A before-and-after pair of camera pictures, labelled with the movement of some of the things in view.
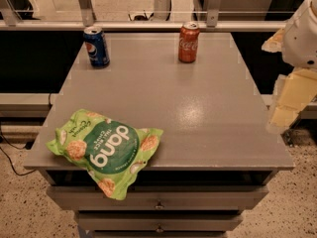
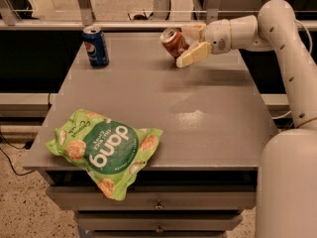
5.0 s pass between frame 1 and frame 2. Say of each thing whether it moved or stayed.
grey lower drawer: stayed
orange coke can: moved
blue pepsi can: stayed
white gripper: moved
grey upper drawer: stayed
